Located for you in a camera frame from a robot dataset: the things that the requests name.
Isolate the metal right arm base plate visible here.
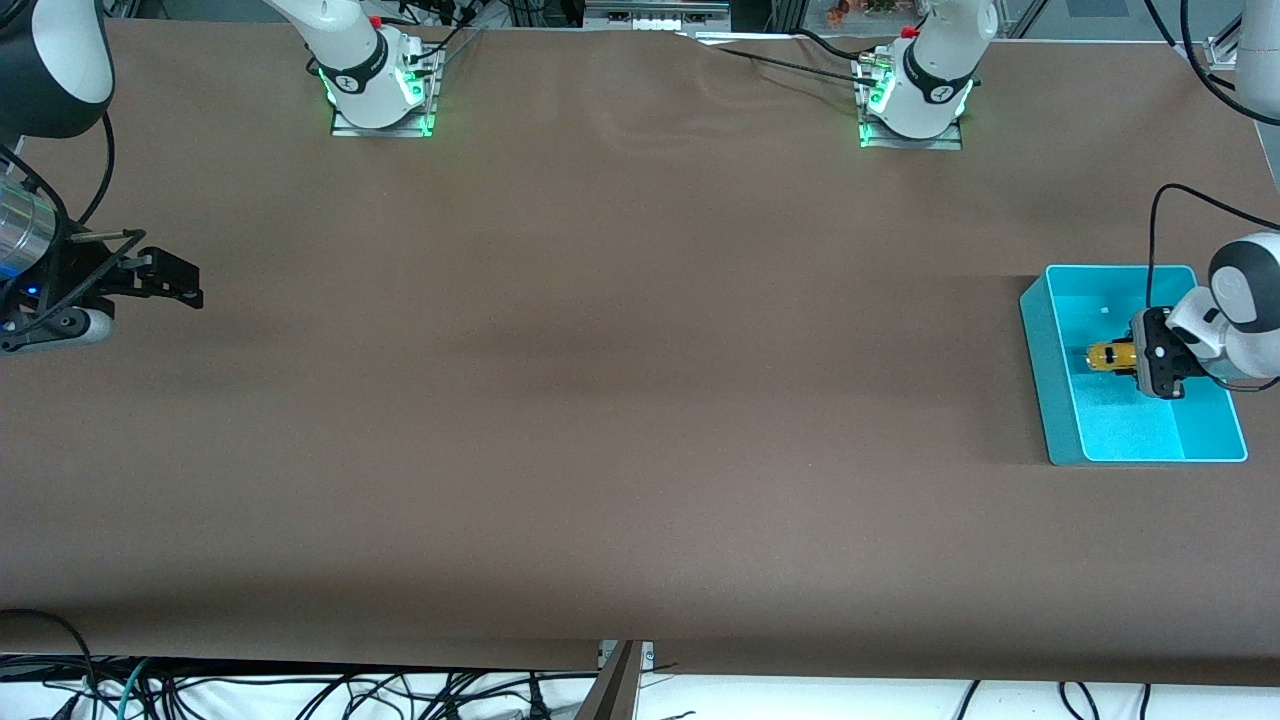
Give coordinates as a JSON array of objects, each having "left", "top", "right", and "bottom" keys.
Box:
[{"left": 330, "top": 45, "right": 439, "bottom": 139}]

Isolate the black base signal cable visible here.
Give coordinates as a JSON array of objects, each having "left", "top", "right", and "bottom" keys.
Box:
[{"left": 395, "top": 0, "right": 486, "bottom": 76}]

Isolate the teal plastic bin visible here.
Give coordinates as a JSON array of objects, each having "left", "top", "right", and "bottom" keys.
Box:
[{"left": 1018, "top": 264, "right": 1249, "bottom": 467}]

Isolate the black looped floor cable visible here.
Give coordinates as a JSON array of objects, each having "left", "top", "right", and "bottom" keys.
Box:
[{"left": 0, "top": 608, "right": 101, "bottom": 701}]

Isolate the brown table cover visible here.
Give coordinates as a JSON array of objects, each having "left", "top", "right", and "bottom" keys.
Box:
[{"left": 0, "top": 22, "right": 1280, "bottom": 689}]

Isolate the black base power cable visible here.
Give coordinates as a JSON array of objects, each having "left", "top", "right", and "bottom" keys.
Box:
[{"left": 680, "top": 28, "right": 881, "bottom": 86}]

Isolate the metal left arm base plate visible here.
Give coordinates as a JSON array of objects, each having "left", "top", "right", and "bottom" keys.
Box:
[{"left": 858, "top": 55, "right": 966, "bottom": 151}]

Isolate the teal floor cable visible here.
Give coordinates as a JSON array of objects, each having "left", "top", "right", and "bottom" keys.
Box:
[{"left": 115, "top": 658, "right": 153, "bottom": 720}]

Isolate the grey metal table bracket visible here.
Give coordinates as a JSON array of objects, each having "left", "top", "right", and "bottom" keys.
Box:
[{"left": 575, "top": 640, "right": 656, "bottom": 720}]

